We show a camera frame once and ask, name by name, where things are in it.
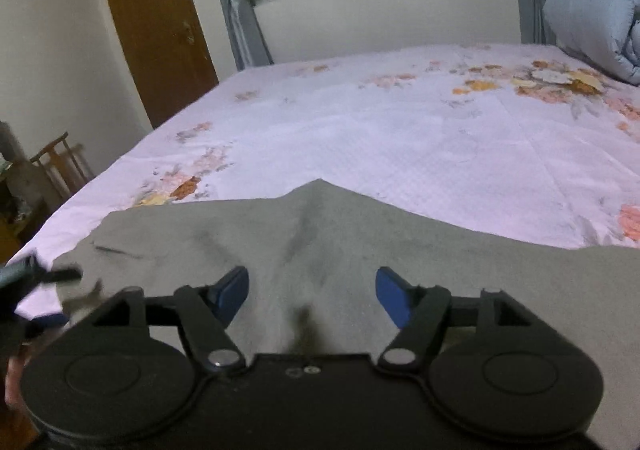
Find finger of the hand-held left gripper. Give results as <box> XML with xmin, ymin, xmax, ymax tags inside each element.
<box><xmin>17</xmin><ymin>312</ymin><xmax>71</xmax><ymax>337</ymax></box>
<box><xmin>0</xmin><ymin>255</ymin><xmax>83</xmax><ymax>290</ymax></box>

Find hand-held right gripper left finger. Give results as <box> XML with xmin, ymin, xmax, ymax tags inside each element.
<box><xmin>92</xmin><ymin>266</ymin><xmax>250</xmax><ymax>374</ymax></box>

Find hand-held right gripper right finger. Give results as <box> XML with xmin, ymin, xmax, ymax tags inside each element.
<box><xmin>375</xmin><ymin>266</ymin><xmax>535</xmax><ymax>376</ymax></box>

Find grey pants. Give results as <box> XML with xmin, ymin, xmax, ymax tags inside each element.
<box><xmin>50</xmin><ymin>178</ymin><xmax>640</xmax><ymax>450</ymax></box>

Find wooden chair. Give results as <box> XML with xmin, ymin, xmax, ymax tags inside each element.
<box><xmin>30</xmin><ymin>131</ymin><xmax>96</xmax><ymax>201</ymax></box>

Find grey bundle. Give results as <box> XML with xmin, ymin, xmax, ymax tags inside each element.
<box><xmin>0</xmin><ymin>120</ymin><xmax>36</xmax><ymax>231</ymax></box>

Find bed with pink floral sheet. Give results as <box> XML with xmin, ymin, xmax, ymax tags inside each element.
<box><xmin>7</xmin><ymin>42</ymin><xmax>640</xmax><ymax>326</ymax></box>

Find brown wooden door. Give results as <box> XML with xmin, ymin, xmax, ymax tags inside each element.
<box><xmin>95</xmin><ymin>0</ymin><xmax>220</xmax><ymax>130</ymax></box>

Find rolled light blue duvet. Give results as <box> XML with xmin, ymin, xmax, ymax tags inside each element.
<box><xmin>542</xmin><ymin>0</ymin><xmax>640</xmax><ymax>86</ymax></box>

